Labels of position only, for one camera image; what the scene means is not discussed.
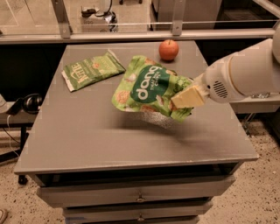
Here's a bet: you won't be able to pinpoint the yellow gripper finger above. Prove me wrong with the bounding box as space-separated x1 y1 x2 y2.
171 86 205 109

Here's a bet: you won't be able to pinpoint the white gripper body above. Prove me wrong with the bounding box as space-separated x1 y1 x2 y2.
193 55 245 103

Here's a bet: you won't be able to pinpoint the green dang rice chip bag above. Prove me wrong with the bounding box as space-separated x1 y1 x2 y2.
112 55 193 122

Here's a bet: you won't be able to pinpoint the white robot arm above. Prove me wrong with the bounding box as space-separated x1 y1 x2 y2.
171 26 280 109

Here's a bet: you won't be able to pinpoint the red apple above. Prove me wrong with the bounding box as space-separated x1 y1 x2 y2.
158 39 179 61

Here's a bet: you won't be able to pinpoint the green kettle chips bag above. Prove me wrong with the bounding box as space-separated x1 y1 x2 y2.
61 50 125 92

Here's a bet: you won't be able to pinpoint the grey drawer cabinet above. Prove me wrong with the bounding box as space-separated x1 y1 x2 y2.
13 39 260 224

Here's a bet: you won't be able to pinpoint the grey drawer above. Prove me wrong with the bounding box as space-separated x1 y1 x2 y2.
63 200 213 224
37 175 235 207

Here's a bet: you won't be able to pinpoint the top grey drawer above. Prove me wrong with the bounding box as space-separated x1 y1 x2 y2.
37 175 235 207

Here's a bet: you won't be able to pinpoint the white cardboard box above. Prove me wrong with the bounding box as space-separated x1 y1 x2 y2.
80 7 118 32

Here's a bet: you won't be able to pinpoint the black headphones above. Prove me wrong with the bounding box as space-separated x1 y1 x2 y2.
6 94 43 116

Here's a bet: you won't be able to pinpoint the metal railing frame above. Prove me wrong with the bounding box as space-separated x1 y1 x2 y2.
0 0 280 45

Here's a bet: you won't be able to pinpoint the black stand with cable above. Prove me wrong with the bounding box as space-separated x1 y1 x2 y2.
0 115 33 186

